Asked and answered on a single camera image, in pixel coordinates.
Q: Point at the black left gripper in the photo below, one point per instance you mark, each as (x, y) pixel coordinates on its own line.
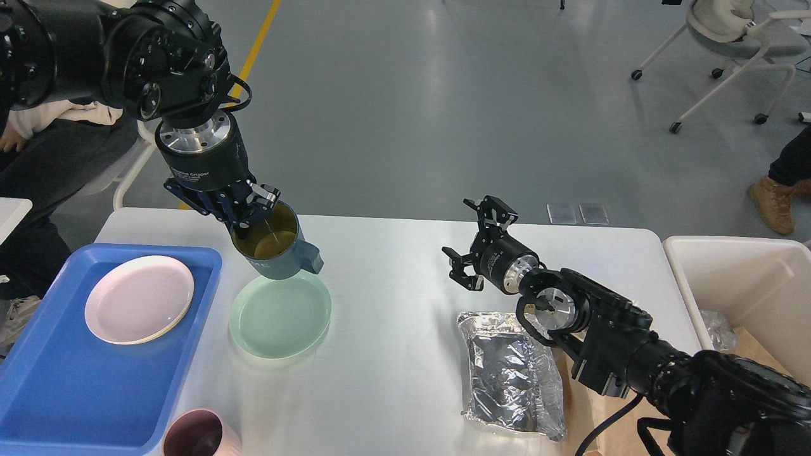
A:
(210, 172)

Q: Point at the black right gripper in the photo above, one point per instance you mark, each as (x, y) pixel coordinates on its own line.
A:
(504, 262)

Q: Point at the dark green ceramic mug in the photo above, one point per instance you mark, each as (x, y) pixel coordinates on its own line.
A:
(276, 247)

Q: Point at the pink ceramic mug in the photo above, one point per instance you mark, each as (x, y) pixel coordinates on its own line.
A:
(200, 432)

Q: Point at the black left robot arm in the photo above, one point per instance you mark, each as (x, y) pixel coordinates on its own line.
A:
(154, 59)

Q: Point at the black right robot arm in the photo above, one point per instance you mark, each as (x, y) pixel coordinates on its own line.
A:
(711, 403)

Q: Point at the left floor socket plate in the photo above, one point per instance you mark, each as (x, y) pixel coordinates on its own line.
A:
(562, 214)

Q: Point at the floor socket plate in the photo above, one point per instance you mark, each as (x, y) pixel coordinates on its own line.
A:
(594, 214)
(562, 214)

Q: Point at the white chair near person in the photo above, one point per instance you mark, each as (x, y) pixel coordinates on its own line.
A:
(124, 171)

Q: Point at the right floor socket plate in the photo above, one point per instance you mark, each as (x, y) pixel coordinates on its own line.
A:
(594, 214)

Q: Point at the green ceramic plate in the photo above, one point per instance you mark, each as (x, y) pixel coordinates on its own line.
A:
(279, 319)

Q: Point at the pink ceramic plate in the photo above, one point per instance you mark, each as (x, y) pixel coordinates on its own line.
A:
(140, 300)

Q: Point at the silver foil bag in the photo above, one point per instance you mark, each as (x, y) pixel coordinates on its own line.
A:
(514, 382)

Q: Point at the person in cream sweater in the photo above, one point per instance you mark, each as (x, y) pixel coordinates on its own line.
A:
(49, 153)

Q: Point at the blue plastic tray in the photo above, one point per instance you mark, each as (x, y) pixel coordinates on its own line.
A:
(66, 392)

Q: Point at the white plastic bin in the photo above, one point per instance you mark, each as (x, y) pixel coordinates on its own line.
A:
(762, 285)

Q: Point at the brown boot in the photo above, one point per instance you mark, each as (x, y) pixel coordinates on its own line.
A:
(803, 187)
(773, 202)

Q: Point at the person in black clothes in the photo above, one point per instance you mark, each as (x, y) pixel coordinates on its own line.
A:
(793, 164)

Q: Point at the white office chair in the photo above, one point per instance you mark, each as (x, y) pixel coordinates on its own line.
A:
(747, 43)

